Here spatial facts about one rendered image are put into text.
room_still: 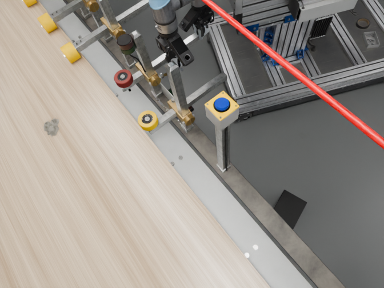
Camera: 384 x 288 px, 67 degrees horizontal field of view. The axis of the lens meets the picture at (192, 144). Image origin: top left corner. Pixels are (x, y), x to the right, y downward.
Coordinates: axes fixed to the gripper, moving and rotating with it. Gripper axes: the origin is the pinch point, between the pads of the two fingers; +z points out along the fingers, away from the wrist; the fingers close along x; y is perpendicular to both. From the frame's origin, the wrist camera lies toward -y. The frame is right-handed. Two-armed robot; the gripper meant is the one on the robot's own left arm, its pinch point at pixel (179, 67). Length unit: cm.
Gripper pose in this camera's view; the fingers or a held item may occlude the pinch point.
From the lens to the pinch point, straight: 122.6
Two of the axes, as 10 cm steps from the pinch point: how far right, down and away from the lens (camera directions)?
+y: -6.1, -7.0, 3.8
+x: -7.9, 6.0, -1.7
